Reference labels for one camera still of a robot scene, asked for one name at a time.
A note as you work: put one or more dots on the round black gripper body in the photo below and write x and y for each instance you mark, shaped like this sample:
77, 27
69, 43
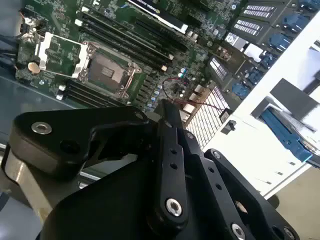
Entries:
107, 207

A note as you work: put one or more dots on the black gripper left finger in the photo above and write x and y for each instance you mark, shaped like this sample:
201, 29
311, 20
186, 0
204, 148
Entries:
75, 130

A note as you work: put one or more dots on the hard disk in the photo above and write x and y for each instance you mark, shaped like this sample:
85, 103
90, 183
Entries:
287, 135

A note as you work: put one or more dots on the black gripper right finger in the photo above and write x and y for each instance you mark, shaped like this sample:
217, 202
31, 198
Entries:
215, 180

